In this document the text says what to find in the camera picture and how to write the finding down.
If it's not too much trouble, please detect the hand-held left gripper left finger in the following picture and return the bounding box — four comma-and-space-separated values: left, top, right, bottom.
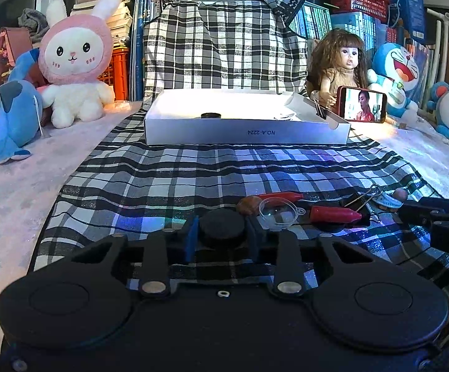
69, 216, 202, 299

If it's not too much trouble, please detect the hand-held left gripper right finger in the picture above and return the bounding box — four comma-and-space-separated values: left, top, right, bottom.
246, 215, 368, 299

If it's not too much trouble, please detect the white cardboard box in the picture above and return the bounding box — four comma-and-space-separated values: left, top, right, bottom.
144, 88, 351, 146

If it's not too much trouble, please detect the brown walnut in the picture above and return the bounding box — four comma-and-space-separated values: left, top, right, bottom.
237, 196, 264, 215

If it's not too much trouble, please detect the clear plastic dome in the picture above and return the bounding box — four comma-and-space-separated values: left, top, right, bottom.
258, 197, 306, 230

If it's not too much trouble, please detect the red toy chili pepper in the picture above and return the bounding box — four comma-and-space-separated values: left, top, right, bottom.
257, 191, 303, 203
309, 206, 363, 225

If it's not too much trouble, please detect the black binder clip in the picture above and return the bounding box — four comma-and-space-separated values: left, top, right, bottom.
312, 91, 328, 121
343, 186, 382, 223

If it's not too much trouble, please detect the black and white plaid cloth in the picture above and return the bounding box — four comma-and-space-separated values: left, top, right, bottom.
31, 0, 449, 307

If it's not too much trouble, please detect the phone in red case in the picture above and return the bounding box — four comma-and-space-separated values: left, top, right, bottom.
337, 85, 388, 124

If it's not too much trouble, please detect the white pipe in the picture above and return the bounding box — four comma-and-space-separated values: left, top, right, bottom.
426, 8, 449, 113

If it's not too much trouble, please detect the blue robot cat plush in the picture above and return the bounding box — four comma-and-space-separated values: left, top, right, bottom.
366, 42, 423, 117

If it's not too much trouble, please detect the brown haired doll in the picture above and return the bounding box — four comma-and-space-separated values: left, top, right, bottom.
306, 29, 372, 119

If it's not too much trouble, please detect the red plastic crate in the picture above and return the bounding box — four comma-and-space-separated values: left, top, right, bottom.
98, 44, 130, 101

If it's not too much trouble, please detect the boxed set of blue books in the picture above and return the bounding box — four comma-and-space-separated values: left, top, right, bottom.
331, 11, 388, 59

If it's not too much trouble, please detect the row of upright blue books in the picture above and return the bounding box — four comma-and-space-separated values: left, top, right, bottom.
129, 0, 167, 101

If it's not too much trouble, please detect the row of teal books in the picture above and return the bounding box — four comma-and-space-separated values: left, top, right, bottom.
288, 2, 334, 41

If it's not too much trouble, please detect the red plastic basket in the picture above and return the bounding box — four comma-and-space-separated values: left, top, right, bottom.
328, 0, 390, 24

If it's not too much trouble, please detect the pink hooded bunny plush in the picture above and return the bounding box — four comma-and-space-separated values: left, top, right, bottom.
38, 0, 122, 128

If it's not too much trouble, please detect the blue plush toy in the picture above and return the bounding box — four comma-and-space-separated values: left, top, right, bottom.
0, 48, 55, 165

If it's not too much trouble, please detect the stack of white books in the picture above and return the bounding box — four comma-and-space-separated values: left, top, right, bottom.
71, 0, 136, 47

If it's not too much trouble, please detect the pink bag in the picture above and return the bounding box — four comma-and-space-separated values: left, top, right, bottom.
0, 27, 35, 94

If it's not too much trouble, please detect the grey cloth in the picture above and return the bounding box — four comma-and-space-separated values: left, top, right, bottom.
17, 8, 51, 43

